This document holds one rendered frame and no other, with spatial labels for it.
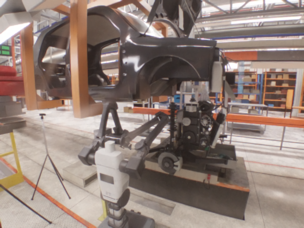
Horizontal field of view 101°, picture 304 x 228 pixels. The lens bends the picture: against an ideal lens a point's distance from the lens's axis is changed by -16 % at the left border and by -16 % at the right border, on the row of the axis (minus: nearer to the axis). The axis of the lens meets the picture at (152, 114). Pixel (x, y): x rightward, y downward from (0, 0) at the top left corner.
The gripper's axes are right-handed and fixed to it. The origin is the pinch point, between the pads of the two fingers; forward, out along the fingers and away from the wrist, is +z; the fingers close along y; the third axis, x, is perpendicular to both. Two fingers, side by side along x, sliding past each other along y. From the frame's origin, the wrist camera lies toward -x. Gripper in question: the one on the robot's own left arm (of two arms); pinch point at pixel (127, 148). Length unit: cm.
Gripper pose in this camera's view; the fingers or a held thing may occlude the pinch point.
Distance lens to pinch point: 187.5
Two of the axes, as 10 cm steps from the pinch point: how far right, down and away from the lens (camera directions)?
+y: -9.3, -0.6, 3.6
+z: 1.8, 7.7, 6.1
